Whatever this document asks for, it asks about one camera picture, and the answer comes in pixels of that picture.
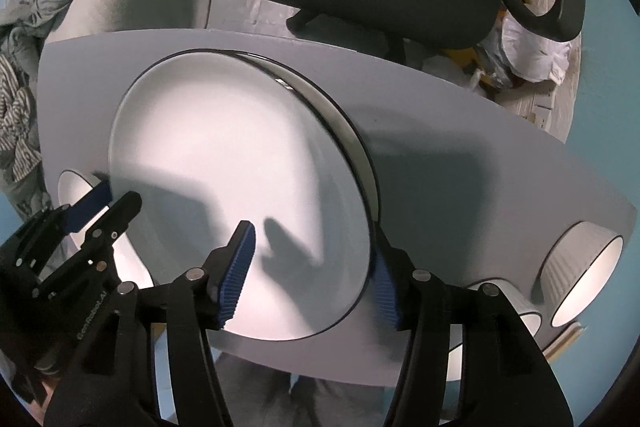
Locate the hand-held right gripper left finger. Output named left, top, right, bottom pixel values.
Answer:
left=44, top=220, right=257, bottom=427

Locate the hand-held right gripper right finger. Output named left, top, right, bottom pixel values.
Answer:
left=369, top=227, right=576, bottom=427

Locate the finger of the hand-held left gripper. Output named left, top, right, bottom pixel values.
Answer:
left=50, top=179, right=113, bottom=239
left=75, top=191, right=143, bottom=269

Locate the white ribbed bowl black rim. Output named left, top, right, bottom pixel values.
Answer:
left=56, top=169, right=156, bottom=303
left=539, top=221, right=625, bottom=329
left=445, top=279, right=543, bottom=383

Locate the white plate with black rim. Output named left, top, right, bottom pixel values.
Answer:
left=235, top=49, right=385, bottom=228
left=107, top=51, right=377, bottom=340

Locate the striped grey cloth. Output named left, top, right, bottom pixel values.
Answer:
left=0, top=54, right=45, bottom=182

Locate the white plastic bag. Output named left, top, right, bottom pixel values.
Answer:
left=480, top=12, right=573, bottom=85

